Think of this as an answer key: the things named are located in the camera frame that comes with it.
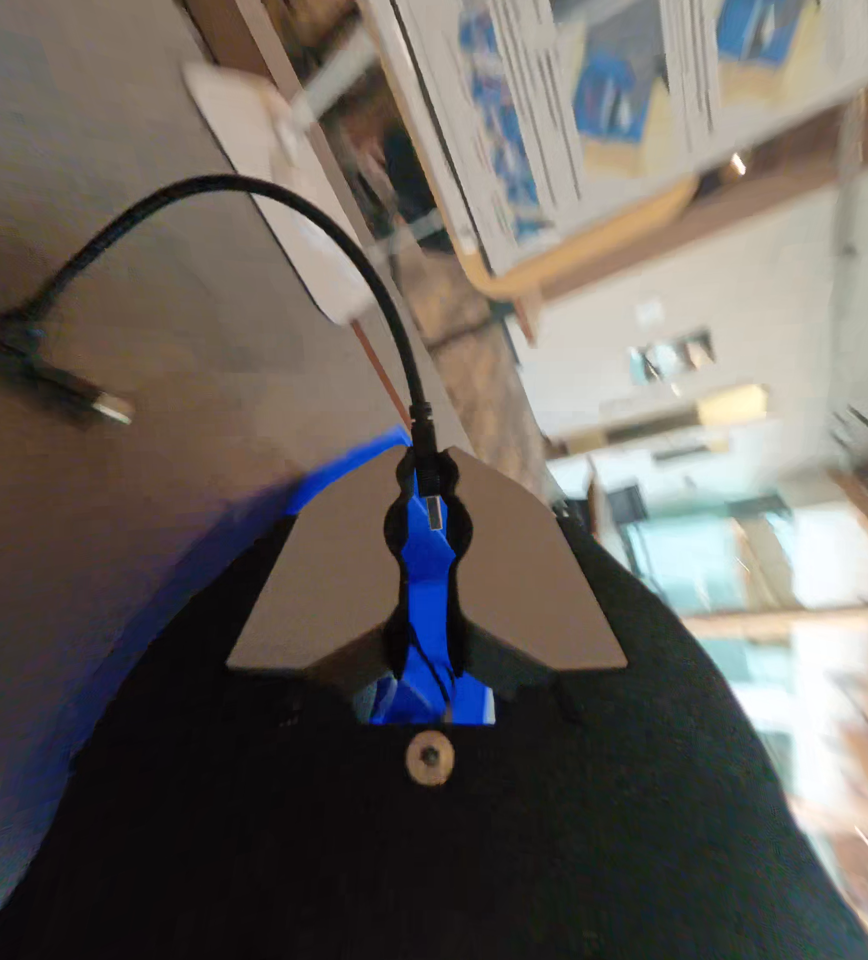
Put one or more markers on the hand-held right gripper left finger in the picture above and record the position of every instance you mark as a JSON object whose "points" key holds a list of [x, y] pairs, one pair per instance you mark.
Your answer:
{"points": [[321, 585]]}

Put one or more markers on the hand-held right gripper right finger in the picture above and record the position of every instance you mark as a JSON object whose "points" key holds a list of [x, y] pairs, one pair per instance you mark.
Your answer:
{"points": [[539, 585]]}

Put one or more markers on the blue plastic bin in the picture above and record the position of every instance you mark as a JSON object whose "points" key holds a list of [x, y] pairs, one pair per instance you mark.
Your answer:
{"points": [[426, 570]]}

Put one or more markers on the wooden poster backboard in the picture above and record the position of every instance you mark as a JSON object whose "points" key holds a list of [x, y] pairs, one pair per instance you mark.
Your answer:
{"points": [[591, 255]]}

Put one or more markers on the instruction poster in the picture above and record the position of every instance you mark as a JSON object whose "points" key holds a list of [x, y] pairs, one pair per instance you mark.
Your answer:
{"points": [[628, 45]]}

